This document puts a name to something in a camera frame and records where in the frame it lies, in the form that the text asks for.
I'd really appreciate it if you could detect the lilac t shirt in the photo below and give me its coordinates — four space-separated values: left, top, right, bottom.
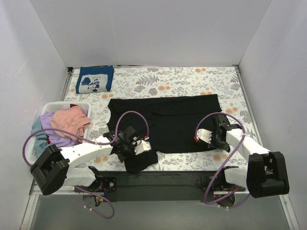
39 112 77 148

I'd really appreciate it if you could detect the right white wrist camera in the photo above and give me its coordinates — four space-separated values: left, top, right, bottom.
194 129 212 144

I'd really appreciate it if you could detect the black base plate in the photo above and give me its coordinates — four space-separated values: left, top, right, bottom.
74 169 246 203

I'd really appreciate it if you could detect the aluminium frame rail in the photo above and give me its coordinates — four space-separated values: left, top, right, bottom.
21 187 299 230

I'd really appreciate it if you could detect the folded blue printed t shirt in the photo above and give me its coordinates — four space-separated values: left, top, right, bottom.
75 66 114 94

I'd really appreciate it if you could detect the black t shirt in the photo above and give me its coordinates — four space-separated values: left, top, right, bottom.
107 94 221 173

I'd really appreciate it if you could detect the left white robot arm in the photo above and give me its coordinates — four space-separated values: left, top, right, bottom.
30 127 142 196

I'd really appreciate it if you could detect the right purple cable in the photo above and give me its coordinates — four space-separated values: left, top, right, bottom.
193 112 250 209

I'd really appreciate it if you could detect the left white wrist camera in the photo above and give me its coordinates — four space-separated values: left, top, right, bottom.
134 137 152 155

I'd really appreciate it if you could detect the pink t shirt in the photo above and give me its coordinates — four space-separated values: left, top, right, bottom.
50 105 91 137

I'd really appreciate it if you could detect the floral table cloth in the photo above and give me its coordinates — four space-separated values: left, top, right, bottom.
64 67 259 171

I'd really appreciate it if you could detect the white laundry basket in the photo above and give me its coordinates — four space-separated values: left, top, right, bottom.
24 101 91 164

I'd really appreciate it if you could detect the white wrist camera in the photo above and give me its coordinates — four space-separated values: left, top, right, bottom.
194 129 212 144
134 137 152 155

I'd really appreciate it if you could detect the light blue t shirt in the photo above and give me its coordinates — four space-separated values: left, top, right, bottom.
31 118 49 157

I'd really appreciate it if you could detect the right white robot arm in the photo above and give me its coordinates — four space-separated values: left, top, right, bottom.
207 113 290 198

